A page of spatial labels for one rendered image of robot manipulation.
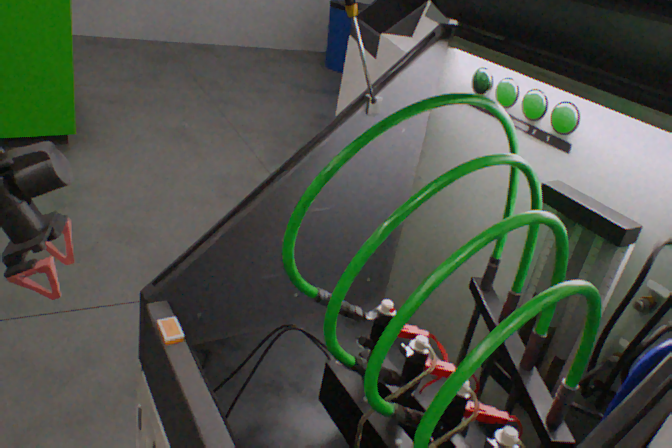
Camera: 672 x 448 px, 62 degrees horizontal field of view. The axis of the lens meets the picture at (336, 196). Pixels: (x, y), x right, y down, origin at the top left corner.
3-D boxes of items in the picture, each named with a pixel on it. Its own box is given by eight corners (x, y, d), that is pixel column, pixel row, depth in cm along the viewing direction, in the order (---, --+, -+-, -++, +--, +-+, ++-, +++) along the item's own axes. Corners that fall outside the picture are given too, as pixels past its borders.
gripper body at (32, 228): (64, 218, 93) (39, 181, 89) (48, 252, 84) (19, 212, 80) (26, 232, 93) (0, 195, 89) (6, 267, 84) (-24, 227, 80)
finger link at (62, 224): (92, 249, 99) (63, 206, 94) (83, 273, 92) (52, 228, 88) (55, 263, 98) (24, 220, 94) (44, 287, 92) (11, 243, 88)
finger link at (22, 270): (84, 272, 92) (53, 227, 88) (74, 299, 86) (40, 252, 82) (44, 287, 92) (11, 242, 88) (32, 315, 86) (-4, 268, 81)
